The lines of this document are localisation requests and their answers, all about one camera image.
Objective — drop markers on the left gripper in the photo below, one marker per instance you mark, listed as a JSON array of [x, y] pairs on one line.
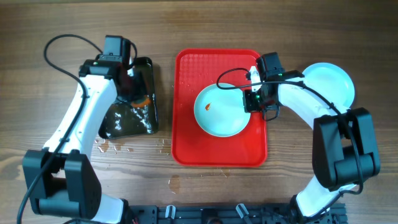
[[140, 87]]

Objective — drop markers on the light blue plate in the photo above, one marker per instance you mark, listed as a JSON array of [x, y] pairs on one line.
[[219, 110], [332, 82]]

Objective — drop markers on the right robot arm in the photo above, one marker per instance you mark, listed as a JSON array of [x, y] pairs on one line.
[[344, 148]]

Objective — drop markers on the green orange sponge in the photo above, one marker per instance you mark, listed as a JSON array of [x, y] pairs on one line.
[[141, 102]]

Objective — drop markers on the red plastic tray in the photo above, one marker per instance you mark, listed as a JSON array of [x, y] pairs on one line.
[[195, 69]]

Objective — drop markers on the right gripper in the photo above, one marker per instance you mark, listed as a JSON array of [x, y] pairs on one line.
[[250, 106]]

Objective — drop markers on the black water tray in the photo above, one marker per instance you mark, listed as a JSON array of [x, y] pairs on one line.
[[123, 120]]

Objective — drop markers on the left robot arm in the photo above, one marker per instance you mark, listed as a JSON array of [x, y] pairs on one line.
[[60, 179]]

